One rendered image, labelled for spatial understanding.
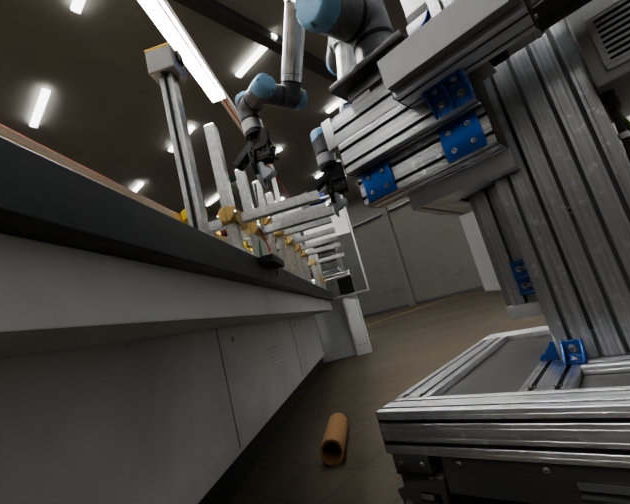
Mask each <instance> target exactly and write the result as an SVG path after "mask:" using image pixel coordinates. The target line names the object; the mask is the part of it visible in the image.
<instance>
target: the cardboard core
mask: <svg viewBox="0 0 630 504"><path fill-rule="evenodd" d="M347 430H348V420H347V418H346V416H345V415H344V414H342V413H334V414H332V415H331V417H330V418H329V421H328V424H327V428H326V431H325V434H324V437H323V440H322V443H321V447H320V457H321V459H322V460H323V462H324V463H326V464H327V465H330V466H334V465H338V464H339V463H340V462H341V461H342V460H343V458H344V452H345V445H346V437H347Z"/></svg>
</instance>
